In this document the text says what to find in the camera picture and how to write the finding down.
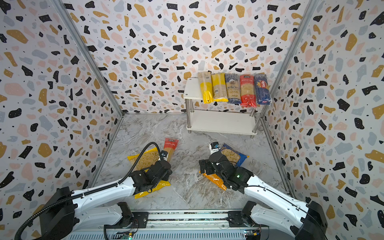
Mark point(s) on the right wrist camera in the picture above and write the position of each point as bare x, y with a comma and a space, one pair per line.
214, 147

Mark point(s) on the red spaghetti pack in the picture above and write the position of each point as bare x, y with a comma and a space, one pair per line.
248, 96
170, 146

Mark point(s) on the yellow spaghetti pack barcode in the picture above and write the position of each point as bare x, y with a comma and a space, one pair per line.
205, 82

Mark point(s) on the blue Barilla spaghetti pack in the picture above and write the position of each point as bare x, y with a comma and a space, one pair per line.
263, 95

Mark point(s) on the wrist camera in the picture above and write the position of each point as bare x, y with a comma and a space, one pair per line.
214, 147
164, 155

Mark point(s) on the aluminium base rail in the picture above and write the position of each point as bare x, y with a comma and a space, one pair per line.
233, 224

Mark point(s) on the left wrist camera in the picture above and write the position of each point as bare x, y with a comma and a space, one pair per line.
164, 155

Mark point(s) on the yellow spaghetti pack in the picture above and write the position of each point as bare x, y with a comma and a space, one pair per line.
219, 88

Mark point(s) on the yellow pasta bag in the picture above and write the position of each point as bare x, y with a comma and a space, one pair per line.
149, 158

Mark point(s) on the blue orange orecchiette bag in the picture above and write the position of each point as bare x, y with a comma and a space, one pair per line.
235, 157

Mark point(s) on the white two-tier shelf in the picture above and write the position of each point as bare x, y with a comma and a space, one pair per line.
217, 122

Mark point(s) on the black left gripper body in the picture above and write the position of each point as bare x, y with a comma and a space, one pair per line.
165, 177

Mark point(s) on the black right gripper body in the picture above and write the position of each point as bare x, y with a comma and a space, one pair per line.
205, 166

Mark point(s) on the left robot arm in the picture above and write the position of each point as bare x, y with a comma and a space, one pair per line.
69, 210

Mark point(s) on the dark blue clear spaghetti pack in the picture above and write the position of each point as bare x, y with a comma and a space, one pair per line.
233, 88

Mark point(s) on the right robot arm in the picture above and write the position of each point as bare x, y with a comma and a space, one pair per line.
296, 218

